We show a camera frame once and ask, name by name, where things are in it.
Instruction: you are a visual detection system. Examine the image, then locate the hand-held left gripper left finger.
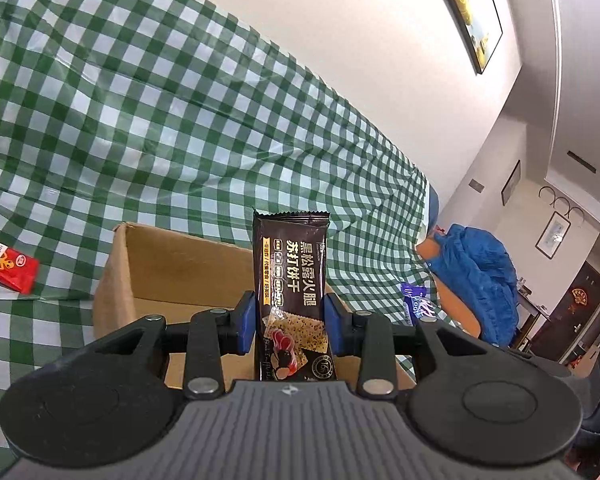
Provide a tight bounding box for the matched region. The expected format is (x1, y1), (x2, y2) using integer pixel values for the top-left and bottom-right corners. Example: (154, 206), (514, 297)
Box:
(87, 290), (257, 401)

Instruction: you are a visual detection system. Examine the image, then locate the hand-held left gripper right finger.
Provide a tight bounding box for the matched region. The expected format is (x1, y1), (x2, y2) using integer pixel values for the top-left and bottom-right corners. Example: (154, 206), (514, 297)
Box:
(324, 291), (481, 398)

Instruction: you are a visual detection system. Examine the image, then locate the black cracker packet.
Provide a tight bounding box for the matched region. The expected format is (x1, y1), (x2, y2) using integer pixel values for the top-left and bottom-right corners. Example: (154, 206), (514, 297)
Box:
(252, 207), (338, 383)

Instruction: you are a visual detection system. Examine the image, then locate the cardboard box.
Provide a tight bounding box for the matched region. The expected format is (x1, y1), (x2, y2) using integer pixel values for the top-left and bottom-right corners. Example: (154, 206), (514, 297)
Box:
(92, 222), (416, 391)

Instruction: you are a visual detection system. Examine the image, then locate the purple snack packet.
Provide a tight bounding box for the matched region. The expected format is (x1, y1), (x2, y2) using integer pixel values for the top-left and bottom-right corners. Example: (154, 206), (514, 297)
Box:
(400, 282), (437, 325)

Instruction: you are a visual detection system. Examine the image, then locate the blue garment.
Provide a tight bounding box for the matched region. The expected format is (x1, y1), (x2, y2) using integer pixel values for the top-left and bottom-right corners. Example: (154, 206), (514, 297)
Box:
(427, 224), (520, 346)

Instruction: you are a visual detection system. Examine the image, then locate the white framed picture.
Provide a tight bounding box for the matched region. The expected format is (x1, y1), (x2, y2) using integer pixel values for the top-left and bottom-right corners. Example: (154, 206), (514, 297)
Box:
(535, 211), (572, 260)

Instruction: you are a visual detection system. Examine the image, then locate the dark brown door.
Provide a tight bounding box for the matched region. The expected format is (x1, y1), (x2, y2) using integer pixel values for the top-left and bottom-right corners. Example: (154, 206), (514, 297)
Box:
(525, 260), (600, 366)

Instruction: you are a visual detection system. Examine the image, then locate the green white checkered cloth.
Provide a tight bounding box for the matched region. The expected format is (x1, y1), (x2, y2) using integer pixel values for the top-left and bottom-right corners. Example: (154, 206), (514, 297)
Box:
(0, 0), (446, 480)

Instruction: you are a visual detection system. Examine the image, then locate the red orange snack packet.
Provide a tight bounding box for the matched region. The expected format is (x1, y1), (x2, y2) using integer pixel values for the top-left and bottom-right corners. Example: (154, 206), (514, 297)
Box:
(0, 232), (40, 295)

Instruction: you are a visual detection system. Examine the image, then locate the dark office chair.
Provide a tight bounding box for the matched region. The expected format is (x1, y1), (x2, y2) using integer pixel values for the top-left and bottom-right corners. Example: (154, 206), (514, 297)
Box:
(562, 320), (600, 478)

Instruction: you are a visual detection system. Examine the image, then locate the large framed yellow picture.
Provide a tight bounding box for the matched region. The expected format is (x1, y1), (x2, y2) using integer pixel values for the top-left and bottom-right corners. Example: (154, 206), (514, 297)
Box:
(425, 0), (504, 76)

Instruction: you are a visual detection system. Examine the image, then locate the small dark picture frame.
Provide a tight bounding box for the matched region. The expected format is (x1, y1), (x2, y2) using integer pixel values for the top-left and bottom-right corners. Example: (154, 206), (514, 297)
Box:
(501, 160), (522, 206)

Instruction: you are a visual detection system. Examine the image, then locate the metal ring wall decoration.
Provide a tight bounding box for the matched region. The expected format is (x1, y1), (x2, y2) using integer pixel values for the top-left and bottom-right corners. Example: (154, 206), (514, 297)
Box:
(539, 186), (586, 223)

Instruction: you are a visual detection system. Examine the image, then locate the wall air vent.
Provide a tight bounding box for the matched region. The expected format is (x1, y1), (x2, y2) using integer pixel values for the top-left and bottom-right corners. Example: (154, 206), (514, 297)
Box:
(566, 150), (597, 175)

